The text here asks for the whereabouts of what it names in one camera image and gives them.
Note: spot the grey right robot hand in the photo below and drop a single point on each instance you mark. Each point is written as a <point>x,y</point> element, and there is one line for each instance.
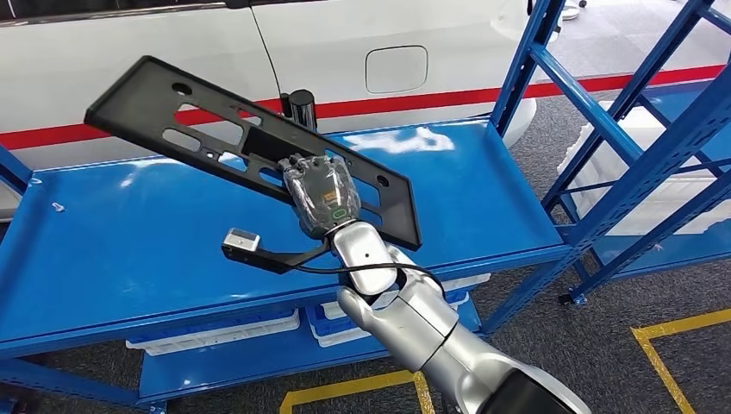
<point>322,194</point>

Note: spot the black plastic plate frame part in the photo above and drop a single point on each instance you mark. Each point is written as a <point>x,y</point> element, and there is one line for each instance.
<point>143,97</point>

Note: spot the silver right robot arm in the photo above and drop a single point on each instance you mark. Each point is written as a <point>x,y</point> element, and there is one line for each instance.
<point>422,337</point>

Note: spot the blue metal shelf rack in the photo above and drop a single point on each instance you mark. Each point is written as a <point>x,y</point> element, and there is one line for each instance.
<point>171,257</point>
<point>674,251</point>

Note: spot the yellow floor tape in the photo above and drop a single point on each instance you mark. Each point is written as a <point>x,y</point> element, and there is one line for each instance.
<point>657,360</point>
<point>342,385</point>

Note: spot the white car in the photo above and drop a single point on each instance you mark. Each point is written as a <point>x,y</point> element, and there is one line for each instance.
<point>143,45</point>

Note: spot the small white scrap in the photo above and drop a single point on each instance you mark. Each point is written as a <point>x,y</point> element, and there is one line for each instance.
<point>59,207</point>

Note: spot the black stanchion post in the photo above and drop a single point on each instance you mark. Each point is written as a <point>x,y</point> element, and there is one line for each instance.
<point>301,108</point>

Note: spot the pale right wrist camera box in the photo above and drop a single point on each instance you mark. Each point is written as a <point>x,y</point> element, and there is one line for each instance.
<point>241,239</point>

